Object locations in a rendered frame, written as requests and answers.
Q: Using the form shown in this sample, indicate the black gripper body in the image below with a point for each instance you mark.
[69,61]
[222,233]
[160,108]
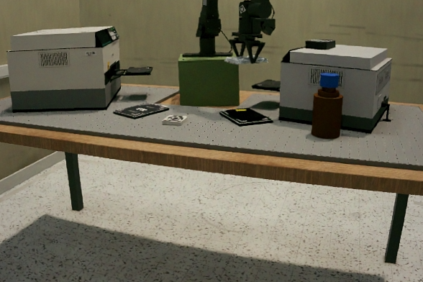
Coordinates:
[245,31]

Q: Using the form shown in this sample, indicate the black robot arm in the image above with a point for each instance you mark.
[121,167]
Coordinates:
[210,24]

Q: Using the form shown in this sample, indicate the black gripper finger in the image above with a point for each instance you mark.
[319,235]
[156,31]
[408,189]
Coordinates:
[233,42]
[249,49]

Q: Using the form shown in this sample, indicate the brown bottle with blue cap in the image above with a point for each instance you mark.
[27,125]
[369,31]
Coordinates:
[327,108]

